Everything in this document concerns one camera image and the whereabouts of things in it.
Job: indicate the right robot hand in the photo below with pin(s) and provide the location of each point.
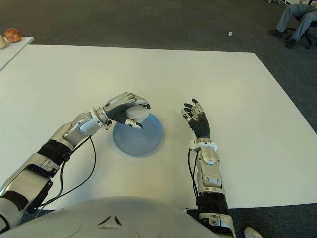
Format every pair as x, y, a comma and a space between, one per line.
200, 124

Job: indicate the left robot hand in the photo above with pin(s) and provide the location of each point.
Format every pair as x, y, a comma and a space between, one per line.
116, 106

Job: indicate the white charger cube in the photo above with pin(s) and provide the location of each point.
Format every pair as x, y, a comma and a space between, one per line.
138, 114

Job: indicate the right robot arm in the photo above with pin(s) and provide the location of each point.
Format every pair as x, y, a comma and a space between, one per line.
210, 178

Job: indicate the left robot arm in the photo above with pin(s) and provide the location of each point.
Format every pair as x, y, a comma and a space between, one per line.
37, 161

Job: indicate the blue plate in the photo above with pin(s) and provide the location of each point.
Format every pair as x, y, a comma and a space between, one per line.
138, 141

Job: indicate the grey robot torso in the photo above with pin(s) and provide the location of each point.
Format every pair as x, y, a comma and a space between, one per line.
123, 218

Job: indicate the white side table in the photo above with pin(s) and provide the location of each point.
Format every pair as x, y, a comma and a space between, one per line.
15, 52

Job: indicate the white shoe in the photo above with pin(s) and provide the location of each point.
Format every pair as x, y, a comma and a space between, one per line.
252, 233

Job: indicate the reddish brown bread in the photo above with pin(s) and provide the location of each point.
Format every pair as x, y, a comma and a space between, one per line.
12, 34

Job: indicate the beige round bread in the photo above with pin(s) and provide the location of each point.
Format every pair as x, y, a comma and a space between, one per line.
2, 42

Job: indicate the seated person in jeans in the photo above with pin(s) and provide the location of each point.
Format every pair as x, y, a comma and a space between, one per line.
284, 19

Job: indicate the black office chair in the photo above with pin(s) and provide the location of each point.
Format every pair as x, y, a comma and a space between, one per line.
308, 37

